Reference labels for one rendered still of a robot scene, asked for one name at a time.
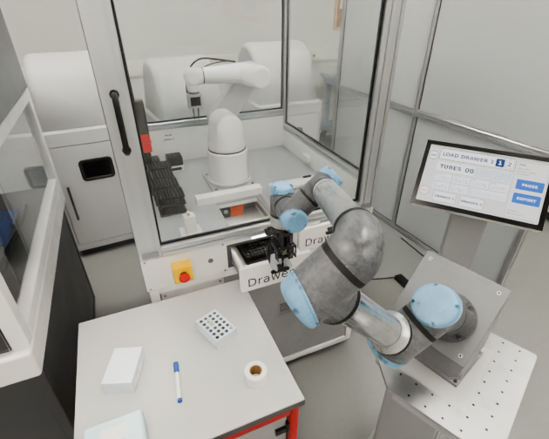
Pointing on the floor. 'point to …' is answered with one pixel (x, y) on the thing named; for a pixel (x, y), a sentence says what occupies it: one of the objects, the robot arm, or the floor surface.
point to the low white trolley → (189, 371)
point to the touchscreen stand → (462, 239)
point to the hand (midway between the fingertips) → (278, 266)
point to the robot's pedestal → (399, 428)
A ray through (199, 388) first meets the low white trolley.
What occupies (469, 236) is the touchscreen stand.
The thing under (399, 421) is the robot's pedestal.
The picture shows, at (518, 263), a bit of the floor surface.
